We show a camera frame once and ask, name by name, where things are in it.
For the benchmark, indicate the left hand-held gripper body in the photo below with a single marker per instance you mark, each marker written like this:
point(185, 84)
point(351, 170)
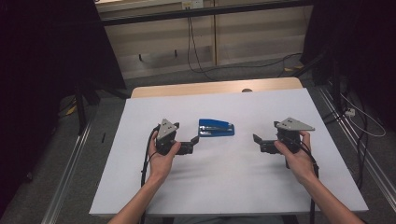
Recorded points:
point(166, 132)

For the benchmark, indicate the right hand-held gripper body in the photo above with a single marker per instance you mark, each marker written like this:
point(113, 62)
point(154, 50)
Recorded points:
point(291, 126)

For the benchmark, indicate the blue stapler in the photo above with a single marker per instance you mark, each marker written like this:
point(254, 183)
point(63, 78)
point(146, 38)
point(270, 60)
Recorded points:
point(216, 127)

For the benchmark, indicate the person's left hand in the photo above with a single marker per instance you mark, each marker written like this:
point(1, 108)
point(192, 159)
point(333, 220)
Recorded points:
point(160, 166)

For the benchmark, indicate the person's right hand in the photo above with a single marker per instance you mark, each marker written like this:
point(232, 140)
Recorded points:
point(300, 165)

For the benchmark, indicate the white table sheet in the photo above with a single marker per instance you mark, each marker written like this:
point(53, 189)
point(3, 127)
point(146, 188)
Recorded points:
point(224, 180)

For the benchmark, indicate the white power plug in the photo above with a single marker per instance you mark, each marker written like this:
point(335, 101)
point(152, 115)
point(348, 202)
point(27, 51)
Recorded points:
point(350, 112)

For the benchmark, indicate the small black floor item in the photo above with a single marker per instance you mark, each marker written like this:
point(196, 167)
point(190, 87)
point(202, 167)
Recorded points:
point(103, 138)

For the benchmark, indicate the person's grey clothing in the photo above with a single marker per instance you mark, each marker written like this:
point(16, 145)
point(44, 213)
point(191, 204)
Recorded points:
point(227, 220)

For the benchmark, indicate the black metal stand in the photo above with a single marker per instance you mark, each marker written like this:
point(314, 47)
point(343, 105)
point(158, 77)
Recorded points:
point(81, 105)

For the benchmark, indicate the black curtain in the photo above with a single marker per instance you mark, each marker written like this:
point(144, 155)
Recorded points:
point(40, 77)
point(364, 46)

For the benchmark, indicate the black horizontal bar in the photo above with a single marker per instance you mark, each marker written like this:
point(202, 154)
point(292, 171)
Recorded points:
point(202, 12)

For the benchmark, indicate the aluminium floor rail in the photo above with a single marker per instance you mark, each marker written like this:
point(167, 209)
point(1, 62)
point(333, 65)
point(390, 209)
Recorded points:
point(67, 177)
point(358, 143)

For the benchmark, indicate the white wall socket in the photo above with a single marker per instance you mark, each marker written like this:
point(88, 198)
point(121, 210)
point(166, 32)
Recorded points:
point(192, 3)

